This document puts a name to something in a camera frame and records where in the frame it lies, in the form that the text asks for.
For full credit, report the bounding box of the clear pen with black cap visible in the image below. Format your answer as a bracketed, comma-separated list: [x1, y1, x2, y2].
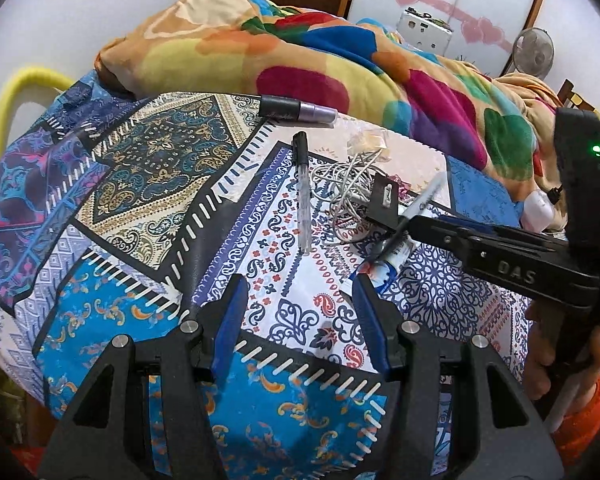
[292, 131, 312, 255]

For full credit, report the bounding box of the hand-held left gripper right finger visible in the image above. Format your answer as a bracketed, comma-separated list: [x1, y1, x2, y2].
[352, 272, 566, 480]

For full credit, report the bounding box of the white and blue toothpaste tube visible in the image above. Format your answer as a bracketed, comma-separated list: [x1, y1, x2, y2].
[357, 237, 421, 293]

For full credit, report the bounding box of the colourful fleece blanket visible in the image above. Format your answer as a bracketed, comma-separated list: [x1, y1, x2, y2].
[94, 0, 571, 211]

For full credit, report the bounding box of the purple and black spray bottle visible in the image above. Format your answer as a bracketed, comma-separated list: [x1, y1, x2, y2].
[257, 94, 337, 127]

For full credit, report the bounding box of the white charger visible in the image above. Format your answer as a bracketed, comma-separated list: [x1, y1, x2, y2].
[520, 190, 561, 233]

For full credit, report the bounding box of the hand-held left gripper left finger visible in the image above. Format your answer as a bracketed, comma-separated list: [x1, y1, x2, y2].
[37, 274, 251, 480]

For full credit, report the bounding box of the small clear plastic bag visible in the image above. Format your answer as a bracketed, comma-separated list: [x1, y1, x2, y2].
[347, 127, 388, 161]

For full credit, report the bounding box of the blue patterned bedsheet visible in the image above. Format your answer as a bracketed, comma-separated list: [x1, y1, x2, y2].
[0, 72, 536, 480]

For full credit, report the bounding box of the person's right forearm orange sleeve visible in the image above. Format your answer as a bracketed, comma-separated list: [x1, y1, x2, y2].
[550, 375, 600, 467]

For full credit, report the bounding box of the grey marker pen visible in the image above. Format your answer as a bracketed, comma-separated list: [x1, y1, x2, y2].
[380, 172, 448, 261]

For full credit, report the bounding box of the white plastic drawer box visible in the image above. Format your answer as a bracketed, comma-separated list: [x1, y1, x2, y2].
[397, 7, 453, 56]

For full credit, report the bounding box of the grey standing fan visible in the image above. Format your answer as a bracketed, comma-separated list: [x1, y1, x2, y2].
[502, 27, 556, 78]

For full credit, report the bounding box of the yellow foam tube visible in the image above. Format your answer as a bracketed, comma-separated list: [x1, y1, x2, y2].
[0, 67, 73, 158]

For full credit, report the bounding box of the small black flat box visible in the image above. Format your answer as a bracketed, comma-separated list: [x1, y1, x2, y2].
[364, 174, 410, 231]

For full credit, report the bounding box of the wooden chair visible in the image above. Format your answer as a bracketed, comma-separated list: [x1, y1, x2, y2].
[557, 80, 600, 116]

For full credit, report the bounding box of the person's right hand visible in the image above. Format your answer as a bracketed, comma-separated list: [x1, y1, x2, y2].
[525, 305, 600, 411]

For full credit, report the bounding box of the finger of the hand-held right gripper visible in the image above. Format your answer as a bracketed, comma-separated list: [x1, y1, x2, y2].
[405, 215, 487, 257]

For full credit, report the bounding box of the green patterned box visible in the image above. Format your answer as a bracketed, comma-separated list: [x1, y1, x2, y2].
[0, 345, 31, 446]

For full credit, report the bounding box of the tangled white cable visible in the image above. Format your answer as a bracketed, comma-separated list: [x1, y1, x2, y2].
[310, 152, 396, 246]

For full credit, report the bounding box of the blue patterned notebook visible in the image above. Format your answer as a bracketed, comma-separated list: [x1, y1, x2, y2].
[445, 157, 523, 226]

